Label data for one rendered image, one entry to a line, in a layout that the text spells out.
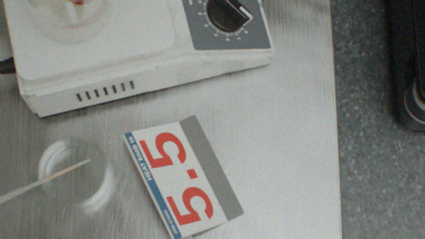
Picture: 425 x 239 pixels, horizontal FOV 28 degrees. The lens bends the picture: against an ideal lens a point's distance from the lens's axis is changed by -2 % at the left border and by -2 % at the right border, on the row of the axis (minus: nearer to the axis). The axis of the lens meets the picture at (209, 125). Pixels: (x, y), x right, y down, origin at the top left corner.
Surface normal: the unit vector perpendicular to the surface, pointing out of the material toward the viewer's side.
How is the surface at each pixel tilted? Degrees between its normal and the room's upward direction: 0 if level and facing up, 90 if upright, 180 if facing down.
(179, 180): 40
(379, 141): 0
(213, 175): 0
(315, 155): 0
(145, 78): 90
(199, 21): 30
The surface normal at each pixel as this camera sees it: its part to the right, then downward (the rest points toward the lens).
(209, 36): 0.49, -0.34
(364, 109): 0.00, -0.25
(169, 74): 0.24, 0.94
